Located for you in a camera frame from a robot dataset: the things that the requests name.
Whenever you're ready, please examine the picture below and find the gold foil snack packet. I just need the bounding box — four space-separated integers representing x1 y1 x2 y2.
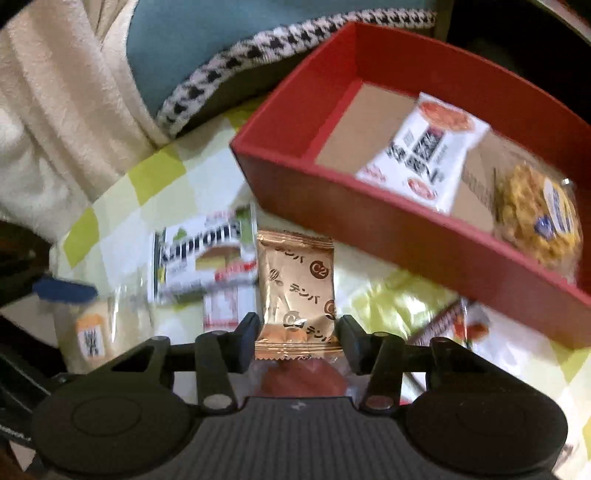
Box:
256 230 341 361

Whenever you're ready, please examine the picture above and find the clear bag steamed cake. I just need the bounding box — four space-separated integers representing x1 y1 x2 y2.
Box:
33 274 153 374

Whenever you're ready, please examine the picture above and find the red white barcode snack packet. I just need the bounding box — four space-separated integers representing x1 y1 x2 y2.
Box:
204 285 259 332

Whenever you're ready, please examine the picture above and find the red round snack packet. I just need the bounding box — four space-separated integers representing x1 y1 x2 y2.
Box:
259 358 348 398

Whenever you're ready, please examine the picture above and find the white red jujube snack packet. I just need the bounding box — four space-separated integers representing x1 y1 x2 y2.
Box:
407 297 490 350

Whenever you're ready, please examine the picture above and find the Kapron wafer packet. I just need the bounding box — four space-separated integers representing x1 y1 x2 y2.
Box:
147 203 259 305

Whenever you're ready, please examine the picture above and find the green white checkered tablecloth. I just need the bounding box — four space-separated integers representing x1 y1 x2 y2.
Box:
49 98 591 480

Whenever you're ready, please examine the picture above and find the clear bag cornflake cookie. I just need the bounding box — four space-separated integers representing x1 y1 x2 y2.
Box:
494 161 583 283

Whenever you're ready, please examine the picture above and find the cream fleece blanket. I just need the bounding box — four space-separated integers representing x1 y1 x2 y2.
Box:
1 1 169 242

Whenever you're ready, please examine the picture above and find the teal houndstooth-trimmed sofa cover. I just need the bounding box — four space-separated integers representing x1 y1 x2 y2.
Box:
126 1 438 138

